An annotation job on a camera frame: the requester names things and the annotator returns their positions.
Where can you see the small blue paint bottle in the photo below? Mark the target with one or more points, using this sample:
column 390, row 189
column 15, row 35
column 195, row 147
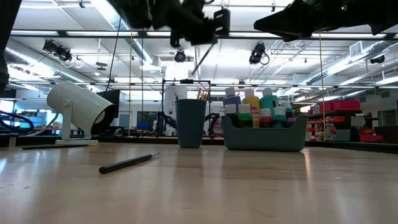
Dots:
column 289, row 115

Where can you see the white spot lamp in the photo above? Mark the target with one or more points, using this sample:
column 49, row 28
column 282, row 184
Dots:
column 77, row 105

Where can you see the background black robot arm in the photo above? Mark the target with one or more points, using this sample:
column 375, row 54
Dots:
column 163, row 123
column 213, row 123

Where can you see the teal plastic caddy bin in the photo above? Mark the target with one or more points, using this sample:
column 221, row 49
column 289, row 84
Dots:
column 264, row 138

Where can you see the round black camera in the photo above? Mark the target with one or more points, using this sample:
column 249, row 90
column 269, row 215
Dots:
column 179, row 56

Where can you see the black monitor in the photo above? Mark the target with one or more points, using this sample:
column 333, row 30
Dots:
column 112, row 98

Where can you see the small dark red paint bottle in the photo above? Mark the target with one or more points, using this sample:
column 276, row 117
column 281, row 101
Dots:
column 266, row 121

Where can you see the small green paint bottle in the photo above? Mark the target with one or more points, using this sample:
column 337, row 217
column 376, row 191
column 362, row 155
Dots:
column 245, row 119

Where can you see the large turquoise paint bottle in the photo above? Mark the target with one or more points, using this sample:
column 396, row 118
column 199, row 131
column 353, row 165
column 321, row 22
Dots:
column 269, row 101

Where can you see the dark slate plastic cup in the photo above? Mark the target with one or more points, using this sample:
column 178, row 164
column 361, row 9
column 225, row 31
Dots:
column 190, row 124

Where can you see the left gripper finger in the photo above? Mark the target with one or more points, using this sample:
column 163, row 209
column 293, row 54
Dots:
column 202, row 32

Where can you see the large yellow paint bottle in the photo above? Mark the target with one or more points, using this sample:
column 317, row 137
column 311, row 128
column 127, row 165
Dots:
column 251, row 101

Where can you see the small black paint bottle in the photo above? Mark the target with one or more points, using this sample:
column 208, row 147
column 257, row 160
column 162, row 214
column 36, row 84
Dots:
column 230, row 118

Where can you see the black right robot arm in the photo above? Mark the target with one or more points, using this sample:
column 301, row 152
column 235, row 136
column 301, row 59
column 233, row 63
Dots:
column 373, row 15

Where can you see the shelf with red bins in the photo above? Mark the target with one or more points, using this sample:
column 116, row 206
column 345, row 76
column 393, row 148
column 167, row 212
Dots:
column 345, row 105

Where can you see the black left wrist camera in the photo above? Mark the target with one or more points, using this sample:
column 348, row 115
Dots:
column 222, row 21

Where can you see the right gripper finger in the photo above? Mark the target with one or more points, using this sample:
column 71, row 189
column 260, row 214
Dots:
column 289, row 25

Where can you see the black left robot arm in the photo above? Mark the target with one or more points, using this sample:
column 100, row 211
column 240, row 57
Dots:
column 4, row 37

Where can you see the small teal paint bottle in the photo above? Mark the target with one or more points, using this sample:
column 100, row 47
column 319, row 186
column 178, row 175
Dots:
column 280, row 121

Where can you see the black ceiling spotlight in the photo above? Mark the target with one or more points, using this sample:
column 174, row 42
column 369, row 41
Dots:
column 49, row 46
column 64, row 53

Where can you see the black frame crossbar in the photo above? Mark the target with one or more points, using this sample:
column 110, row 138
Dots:
column 93, row 33

